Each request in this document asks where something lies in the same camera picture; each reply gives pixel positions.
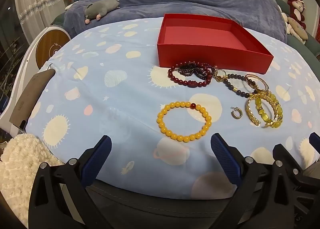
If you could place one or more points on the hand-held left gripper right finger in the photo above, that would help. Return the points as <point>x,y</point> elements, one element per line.
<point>225,160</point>

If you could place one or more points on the grey plush mouse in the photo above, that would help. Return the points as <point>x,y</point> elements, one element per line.
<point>102,7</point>

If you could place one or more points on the light blue printed bed sheet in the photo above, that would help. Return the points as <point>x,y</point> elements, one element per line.
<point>100,94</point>

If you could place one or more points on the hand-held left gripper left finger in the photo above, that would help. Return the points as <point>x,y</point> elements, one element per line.
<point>97,160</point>

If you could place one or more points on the brown flat board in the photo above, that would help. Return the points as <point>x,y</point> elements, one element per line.
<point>30,94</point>

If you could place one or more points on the white fluffy blanket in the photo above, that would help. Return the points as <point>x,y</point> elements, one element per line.
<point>17,169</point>

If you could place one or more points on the red cardboard box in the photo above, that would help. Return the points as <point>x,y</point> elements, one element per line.
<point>200,54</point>

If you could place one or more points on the beige plush toy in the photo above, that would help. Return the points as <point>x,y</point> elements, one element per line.
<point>297,29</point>

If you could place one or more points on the green upholstered bed frame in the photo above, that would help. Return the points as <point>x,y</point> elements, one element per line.
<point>312,49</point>

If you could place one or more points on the gold hoop earring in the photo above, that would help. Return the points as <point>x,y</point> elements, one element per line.
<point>236,116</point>

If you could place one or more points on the thin gold bangle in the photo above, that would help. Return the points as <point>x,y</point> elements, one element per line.
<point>262,83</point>

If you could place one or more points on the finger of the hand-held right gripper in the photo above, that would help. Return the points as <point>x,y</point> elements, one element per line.
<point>288,156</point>
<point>315,141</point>

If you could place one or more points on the white stand with wooden disc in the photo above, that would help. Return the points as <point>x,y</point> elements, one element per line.
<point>50,44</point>

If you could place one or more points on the red monkey plush toy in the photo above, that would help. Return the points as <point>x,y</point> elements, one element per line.
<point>295,2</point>

